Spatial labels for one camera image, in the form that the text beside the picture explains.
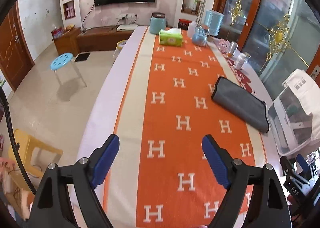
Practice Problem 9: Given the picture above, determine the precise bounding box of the purple and grey towel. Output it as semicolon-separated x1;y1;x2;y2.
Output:
211;77;270;133

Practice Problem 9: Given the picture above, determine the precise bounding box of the yellow plastic chair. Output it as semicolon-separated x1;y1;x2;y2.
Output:
8;128;63;193

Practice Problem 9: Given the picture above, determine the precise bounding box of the white appliance with clear cover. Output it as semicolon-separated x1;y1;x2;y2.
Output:
267;87;319;158

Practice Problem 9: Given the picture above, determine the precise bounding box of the orange H-pattern table runner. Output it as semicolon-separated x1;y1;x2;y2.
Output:
102;27;258;228

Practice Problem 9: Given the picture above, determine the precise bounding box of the white cloth bag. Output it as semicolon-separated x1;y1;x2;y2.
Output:
283;69;319;117

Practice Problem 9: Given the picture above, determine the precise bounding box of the blue round plastic stool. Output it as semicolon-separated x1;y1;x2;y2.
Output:
50;52;88;87

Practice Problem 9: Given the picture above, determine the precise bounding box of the white pill bottle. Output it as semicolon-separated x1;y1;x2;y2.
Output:
233;53;247;70

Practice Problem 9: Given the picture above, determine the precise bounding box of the brown wooden door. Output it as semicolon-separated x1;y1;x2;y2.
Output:
1;3;35;91

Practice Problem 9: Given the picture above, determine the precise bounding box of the black floor scale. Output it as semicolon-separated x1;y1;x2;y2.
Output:
74;52;91;62

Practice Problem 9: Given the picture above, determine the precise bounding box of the pink plush toy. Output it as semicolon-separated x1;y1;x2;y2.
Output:
217;39;231;53

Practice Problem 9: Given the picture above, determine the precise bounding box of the wooden TV cabinet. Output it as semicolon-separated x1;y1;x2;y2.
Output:
53;26;133;56

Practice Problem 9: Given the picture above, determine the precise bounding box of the glass snow globe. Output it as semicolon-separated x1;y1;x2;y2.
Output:
191;24;209;47

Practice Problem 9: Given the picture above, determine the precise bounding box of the white set-top box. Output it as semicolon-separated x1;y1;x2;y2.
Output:
116;24;138;32

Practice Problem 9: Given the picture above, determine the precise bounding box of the green tissue box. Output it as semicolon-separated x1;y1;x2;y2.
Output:
159;28;183;47

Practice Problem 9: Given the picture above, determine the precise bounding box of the light blue cylindrical lamp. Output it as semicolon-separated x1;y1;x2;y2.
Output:
204;10;224;36

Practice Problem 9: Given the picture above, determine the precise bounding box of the white plastic squeeze bottle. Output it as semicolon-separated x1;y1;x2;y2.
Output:
187;21;197;38

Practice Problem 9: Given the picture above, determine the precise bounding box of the teal canister with dark lid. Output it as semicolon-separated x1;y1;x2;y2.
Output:
149;12;167;35

